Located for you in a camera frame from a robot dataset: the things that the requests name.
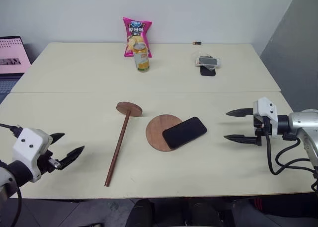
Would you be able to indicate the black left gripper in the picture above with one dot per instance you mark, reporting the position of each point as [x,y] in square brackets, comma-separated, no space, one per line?
[47,161]

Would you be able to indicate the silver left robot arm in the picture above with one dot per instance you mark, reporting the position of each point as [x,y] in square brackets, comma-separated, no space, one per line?
[10,173]

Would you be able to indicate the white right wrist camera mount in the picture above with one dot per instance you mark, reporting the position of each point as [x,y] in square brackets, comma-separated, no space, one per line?
[267,112]

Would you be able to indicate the round wooden base disc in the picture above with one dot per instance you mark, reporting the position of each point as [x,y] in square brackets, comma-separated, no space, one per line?
[155,132]

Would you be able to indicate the open laptop with pink screen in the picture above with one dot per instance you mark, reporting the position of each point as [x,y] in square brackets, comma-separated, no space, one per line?
[10,60]

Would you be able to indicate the dark rounded shape under table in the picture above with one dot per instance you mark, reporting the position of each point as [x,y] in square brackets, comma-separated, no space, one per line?
[139,213]

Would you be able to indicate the pink chips bag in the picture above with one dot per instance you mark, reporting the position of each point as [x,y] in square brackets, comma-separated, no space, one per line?
[137,35]

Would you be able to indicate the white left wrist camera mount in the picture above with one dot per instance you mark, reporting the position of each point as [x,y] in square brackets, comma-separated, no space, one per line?
[27,147]

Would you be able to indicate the black smartphone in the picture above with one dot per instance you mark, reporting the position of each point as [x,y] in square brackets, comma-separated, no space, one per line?
[184,132]

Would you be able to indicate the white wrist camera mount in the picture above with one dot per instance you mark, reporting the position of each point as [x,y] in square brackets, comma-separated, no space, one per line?
[27,147]
[267,112]

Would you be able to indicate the small black phone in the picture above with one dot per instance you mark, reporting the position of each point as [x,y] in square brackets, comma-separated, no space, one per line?
[207,72]

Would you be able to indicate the wooden stick with disc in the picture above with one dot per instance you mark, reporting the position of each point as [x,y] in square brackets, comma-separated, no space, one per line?
[123,135]

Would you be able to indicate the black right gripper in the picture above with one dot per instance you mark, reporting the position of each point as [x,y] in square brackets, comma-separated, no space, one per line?
[261,127]

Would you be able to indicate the yellow green drink can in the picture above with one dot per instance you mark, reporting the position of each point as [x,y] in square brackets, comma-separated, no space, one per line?
[141,59]

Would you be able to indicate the white phone in clear wrap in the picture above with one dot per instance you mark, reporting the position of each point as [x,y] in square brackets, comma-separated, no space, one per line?
[208,61]

